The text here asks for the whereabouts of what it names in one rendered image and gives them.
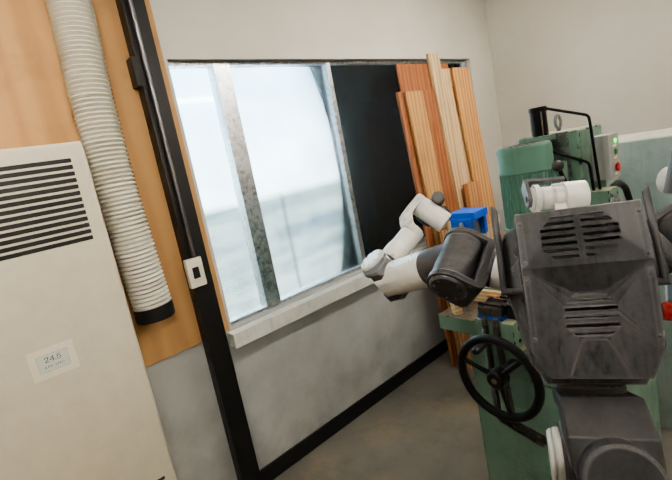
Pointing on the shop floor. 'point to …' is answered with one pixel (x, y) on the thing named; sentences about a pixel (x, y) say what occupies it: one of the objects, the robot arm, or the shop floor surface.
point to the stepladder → (476, 219)
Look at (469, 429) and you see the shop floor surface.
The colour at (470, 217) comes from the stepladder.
